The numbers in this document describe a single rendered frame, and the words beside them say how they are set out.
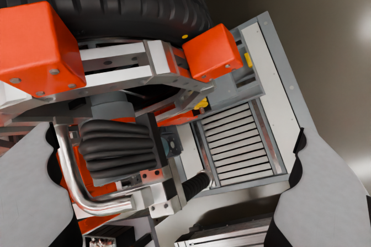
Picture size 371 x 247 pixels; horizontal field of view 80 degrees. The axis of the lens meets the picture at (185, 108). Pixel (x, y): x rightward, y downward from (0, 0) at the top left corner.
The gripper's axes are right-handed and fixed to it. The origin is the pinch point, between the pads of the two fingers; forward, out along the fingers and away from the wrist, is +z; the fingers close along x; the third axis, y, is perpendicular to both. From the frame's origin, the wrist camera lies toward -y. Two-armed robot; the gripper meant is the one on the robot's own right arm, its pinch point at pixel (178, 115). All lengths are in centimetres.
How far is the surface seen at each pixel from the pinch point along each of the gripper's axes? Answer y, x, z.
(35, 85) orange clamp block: 4.5, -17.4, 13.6
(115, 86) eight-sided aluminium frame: 8.0, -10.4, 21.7
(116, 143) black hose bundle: 13.8, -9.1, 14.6
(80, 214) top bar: 32.2, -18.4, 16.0
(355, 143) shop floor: 55, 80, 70
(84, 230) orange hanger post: 72, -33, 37
